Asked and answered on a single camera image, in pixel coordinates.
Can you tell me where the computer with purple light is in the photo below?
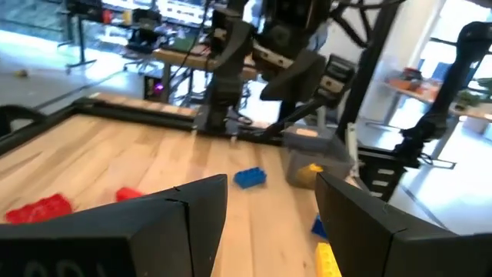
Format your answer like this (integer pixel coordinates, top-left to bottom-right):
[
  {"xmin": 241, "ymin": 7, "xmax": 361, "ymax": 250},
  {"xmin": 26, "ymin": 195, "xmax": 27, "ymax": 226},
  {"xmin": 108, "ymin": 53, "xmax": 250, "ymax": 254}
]
[{"xmin": 144, "ymin": 74, "xmax": 167, "ymax": 102}]

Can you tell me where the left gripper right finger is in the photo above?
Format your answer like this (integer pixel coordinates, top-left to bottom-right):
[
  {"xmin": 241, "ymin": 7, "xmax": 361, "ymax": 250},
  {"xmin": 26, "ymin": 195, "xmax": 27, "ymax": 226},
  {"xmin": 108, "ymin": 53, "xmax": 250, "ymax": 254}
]
[{"xmin": 314, "ymin": 172, "xmax": 492, "ymax": 277}]

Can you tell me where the red toy brick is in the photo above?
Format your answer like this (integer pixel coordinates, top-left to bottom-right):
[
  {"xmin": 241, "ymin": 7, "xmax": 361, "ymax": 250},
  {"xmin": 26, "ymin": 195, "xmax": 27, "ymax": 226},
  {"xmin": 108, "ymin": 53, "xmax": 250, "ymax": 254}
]
[
  {"xmin": 115, "ymin": 186, "xmax": 145, "ymax": 203},
  {"xmin": 4, "ymin": 192, "xmax": 74, "ymax": 225}
]

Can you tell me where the wooden desk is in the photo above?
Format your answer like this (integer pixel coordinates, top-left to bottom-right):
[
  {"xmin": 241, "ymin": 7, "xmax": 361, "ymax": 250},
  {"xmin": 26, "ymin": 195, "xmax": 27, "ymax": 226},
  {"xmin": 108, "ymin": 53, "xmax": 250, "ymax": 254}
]
[{"xmin": 151, "ymin": 44, "xmax": 258, "ymax": 82}]

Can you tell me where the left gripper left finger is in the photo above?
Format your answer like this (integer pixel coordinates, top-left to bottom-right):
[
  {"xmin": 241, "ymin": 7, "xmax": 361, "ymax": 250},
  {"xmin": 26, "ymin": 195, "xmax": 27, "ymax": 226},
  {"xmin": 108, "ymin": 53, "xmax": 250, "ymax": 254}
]
[{"xmin": 0, "ymin": 173, "xmax": 228, "ymax": 277}]

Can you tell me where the cluttered wooden table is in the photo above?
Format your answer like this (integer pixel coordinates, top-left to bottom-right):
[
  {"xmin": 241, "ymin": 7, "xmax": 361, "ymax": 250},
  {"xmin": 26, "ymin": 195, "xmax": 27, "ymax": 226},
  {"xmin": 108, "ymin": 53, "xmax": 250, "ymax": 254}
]
[{"xmin": 378, "ymin": 67, "xmax": 492, "ymax": 124}]

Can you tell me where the dark grey plastic bin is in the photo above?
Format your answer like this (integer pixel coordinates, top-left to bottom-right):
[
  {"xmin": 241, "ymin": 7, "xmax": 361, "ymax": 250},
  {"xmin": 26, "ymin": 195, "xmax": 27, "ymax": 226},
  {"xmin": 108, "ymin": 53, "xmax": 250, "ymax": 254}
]
[{"xmin": 282, "ymin": 125, "xmax": 353, "ymax": 190}]

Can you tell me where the yellow toy brick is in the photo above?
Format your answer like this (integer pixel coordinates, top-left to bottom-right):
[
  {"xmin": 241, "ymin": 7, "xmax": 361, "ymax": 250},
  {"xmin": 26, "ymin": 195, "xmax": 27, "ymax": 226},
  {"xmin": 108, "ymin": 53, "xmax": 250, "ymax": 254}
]
[
  {"xmin": 314, "ymin": 242, "xmax": 343, "ymax": 277},
  {"xmin": 295, "ymin": 163, "xmax": 324, "ymax": 189}
]

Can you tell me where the blue toy brick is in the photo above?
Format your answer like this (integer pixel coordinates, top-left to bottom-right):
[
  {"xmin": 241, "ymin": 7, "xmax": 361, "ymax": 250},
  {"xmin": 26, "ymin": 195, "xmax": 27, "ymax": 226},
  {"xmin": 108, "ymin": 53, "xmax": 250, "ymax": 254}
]
[
  {"xmin": 310, "ymin": 214, "xmax": 328, "ymax": 240},
  {"xmin": 233, "ymin": 166, "xmax": 268, "ymax": 190}
]

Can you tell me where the black drawer unit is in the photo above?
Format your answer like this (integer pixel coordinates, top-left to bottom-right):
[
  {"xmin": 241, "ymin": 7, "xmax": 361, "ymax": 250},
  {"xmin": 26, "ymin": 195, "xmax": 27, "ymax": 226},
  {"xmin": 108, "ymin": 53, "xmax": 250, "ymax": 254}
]
[{"xmin": 357, "ymin": 149, "xmax": 405, "ymax": 203}]

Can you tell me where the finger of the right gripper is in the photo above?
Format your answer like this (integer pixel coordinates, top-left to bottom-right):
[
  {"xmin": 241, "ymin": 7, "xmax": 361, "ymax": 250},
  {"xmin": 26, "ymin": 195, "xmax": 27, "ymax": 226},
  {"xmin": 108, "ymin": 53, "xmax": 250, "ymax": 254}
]
[{"xmin": 260, "ymin": 56, "xmax": 328, "ymax": 104}]

